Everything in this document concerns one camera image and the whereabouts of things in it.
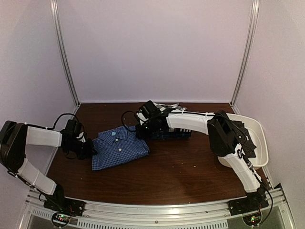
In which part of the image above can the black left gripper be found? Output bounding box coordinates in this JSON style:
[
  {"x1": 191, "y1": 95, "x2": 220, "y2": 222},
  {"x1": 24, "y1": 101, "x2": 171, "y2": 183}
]
[{"x1": 67, "y1": 138, "x2": 97, "y2": 161}]

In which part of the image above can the blue checked long sleeve shirt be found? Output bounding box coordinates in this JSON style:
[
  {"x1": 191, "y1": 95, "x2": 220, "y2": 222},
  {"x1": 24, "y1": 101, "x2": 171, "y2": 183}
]
[{"x1": 92, "y1": 126, "x2": 150, "y2": 171}]

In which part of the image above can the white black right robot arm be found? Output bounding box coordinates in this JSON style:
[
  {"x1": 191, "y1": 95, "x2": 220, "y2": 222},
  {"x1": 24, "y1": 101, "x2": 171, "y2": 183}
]
[{"x1": 136, "y1": 107, "x2": 269, "y2": 211}]

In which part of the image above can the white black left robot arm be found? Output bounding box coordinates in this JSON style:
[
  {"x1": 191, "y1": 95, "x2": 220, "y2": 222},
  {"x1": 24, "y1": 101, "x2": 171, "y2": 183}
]
[{"x1": 0, "y1": 119, "x2": 97, "y2": 212}]

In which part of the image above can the dark blue folded printed shirt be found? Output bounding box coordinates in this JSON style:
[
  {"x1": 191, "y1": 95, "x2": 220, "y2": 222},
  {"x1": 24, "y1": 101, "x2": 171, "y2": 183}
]
[{"x1": 149, "y1": 128, "x2": 192, "y2": 140}]

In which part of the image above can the black white plaid folded shirt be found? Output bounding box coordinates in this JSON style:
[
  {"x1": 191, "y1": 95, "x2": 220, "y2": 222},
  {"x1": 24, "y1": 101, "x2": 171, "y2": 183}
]
[{"x1": 153, "y1": 102, "x2": 187, "y2": 112}]

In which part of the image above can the left circuit board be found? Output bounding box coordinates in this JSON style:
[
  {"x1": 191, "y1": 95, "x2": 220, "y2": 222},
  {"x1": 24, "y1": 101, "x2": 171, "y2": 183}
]
[{"x1": 51, "y1": 212, "x2": 71, "y2": 227}]

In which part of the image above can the circuit board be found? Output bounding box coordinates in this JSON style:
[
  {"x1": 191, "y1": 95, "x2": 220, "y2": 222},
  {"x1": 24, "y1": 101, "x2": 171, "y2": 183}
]
[
  {"x1": 243, "y1": 212, "x2": 262, "y2": 227},
  {"x1": 51, "y1": 212, "x2": 71, "y2": 227}
]

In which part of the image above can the dark striped folded shirt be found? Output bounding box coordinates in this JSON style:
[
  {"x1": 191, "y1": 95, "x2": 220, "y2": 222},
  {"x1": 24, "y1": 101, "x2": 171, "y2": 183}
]
[{"x1": 232, "y1": 121, "x2": 257, "y2": 158}]

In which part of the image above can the white plastic bin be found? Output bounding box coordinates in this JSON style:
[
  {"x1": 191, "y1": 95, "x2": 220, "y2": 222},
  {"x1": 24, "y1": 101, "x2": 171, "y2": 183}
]
[{"x1": 227, "y1": 113, "x2": 269, "y2": 169}]

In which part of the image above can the right circuit board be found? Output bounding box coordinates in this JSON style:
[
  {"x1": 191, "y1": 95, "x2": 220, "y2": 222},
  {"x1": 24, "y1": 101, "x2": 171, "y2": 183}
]
[{"x1": 243, "y1": 212, "x2": 262, "y2": 227}]

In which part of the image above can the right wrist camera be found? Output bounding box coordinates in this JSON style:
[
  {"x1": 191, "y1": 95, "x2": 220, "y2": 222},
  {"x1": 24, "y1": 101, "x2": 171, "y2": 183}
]
[{"x1": 136, "y1": 100, "x2": 161, "y2": 125}]

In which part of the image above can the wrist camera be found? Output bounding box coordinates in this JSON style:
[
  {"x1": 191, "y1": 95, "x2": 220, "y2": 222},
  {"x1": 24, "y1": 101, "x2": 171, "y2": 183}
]
[
  {"x1": 136, "y1": 100, "x2": 161, "y2": 125},
  {"x1": 62, "y1": 119, "x2": 86, "y2": 143}
]

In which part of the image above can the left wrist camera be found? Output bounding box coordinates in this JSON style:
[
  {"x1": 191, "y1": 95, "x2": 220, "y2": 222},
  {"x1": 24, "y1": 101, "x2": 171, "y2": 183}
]
[{"x1": 62, "y1": 119, "x2": 86, "y2": 143}]

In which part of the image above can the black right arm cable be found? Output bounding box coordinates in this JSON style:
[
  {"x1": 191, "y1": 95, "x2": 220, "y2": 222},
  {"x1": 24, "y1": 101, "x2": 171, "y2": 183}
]
[{"x1": 121, "y1": 110, "x2": 140, "y2": 133}]

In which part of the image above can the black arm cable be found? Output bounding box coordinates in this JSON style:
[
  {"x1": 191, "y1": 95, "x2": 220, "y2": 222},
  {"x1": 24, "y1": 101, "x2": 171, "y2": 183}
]
[
  {"x1": 121, "y1": 110, "x2": 140, "y2": 133},
  {"x1": 0, "y1": 113, "x2": 81, "y2": 177}
]

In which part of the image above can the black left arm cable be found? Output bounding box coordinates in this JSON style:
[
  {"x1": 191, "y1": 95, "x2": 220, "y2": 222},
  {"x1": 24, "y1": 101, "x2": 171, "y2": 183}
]
[{"x1": 0, "y1": 113, "x2": 81, "y2": 177}]

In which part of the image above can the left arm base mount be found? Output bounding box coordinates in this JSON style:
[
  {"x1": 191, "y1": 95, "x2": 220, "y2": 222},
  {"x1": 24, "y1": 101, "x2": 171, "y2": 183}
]
[{"x1": 43, "y1": 197, "x2": 85, "y2": 217}]

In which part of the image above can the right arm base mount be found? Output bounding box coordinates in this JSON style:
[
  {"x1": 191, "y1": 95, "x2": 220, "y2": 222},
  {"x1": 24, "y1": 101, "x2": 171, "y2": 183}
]
[{"x1": 228, "y1": 198, "x2": 269, "y2": 216}]

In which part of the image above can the aluminium front rail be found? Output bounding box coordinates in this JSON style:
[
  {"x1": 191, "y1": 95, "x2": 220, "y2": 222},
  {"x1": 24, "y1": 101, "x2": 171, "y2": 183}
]
[{"x1": 23, "y1": 183, "x2": 291, "y2": 229}]

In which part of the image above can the left aluminium frame post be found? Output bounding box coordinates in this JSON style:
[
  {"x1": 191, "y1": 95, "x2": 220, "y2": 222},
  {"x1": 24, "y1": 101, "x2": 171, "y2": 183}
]
[{"x1": 50, "y1": 0, "x2": 81, "y2": 106}]

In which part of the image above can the aluminium frame post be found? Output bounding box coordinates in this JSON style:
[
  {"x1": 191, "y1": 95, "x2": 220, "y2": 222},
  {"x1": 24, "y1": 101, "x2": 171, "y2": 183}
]
[
  {"x1": 230, "y1": 0, "x2": 260, "y2": 109},
  {"x1": 50, "y1": 0, "x2": 81, "y2": 106}
]

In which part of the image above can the right aluminium frame post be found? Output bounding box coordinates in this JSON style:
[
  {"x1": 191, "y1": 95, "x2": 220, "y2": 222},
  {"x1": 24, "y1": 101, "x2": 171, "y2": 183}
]
[{"x1": 230, "y1": 0, "x2": 260, "y2": 109}]

